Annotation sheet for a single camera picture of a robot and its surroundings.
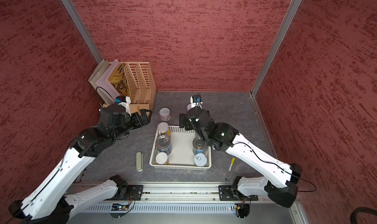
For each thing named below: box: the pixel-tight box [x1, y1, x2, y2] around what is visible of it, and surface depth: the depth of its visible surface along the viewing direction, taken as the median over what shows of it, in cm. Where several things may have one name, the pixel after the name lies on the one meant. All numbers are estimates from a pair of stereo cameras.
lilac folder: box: [95, 58, 121, 101], surface depth 94 cm
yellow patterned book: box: [107, 62, 131, 97], surface depth 102 cm
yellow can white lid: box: [155, 151, 169, 166], surface depth 81 cm
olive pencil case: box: [135, 151, 144, 172], surface depth 83 cm
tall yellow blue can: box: [157, 121, 171, 137], surface depth 86 cm
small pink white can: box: [159, 107, 171, 122], surface depth 103 cm
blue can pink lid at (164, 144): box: [156, 135, 173, 156], surface depth 83 cm
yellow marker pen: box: [224, 157, 237, 181], surface depth 85 cm
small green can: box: [193, 153, 208, 168], surface depth 81 cm
